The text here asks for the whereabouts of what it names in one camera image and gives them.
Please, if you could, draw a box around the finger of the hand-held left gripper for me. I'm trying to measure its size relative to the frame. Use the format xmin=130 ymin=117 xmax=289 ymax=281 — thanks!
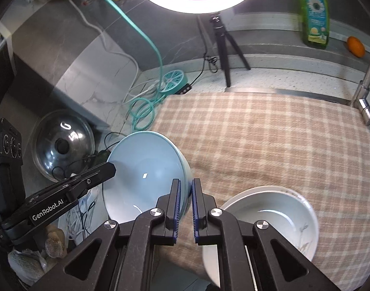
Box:
xmin=59 ymin=162 xmax=117 ymax=202

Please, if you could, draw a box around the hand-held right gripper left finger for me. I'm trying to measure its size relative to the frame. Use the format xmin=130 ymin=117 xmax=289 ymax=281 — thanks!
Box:
xmin=30 ymin=178 xmax=182 ymax=291

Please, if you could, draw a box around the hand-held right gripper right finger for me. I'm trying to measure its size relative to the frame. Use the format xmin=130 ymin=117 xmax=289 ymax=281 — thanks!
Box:
xmin=191 ymin=178 xmax=340 ymax=291

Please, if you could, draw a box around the light blue bowl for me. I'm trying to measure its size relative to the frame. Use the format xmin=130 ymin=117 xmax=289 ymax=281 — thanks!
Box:
xmin=102 ymin=130 xmax=194 ymax=223

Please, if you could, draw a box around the white plate with grass print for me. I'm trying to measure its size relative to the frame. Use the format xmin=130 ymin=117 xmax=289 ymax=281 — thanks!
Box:
xmin=201 ymin=187 xmax=319 ymax=288

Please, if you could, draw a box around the person's left hand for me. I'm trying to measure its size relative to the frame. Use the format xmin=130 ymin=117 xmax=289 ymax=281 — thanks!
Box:
xmin=44 ymin=227 xmax=67 ymax=259

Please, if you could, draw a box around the beige plaid cloth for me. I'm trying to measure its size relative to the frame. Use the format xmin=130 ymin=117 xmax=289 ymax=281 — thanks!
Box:
xmin=150 ymin=91 xmax=370 ymax=291

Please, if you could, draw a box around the round green power strip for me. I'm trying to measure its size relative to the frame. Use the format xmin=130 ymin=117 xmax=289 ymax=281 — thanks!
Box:
xmin=161 ymin=70 xmax=190 ymax=95

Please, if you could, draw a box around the black tripod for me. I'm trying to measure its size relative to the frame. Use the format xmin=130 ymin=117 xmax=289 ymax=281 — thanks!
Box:
xmin=207 ymin=12 xmax=251 ymax=88

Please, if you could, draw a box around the chrome faucet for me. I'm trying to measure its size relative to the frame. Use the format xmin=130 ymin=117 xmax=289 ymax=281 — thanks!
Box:
xmin=351 ymin=27 xmax=370 ymax=127

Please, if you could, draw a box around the orange fruit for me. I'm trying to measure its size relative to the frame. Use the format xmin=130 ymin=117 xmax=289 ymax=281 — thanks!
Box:
xmin=346 ymin=36 xmax=366 ymax=58

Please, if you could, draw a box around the green dish soap bottle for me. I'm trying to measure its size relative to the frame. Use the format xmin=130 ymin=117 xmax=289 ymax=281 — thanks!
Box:
xmin=295 ymin=0 xmax=331 ymax=50

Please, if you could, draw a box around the white power cable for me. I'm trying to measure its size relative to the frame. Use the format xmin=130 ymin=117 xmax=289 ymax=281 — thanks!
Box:
xmin=59 ymin=0 xmax=140 ymax=104
xmin=124 ymin=79 xmax=164 ymax=100

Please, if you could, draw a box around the thin black cable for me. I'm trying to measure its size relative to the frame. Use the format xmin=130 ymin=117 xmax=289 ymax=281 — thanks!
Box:
xmin=185 ymin=16 xmax=220 ymax=90

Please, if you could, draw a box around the green power cable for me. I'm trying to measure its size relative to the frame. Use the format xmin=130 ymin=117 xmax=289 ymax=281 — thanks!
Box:
xmin=85 ymin=0 xmax=173 ymax=131

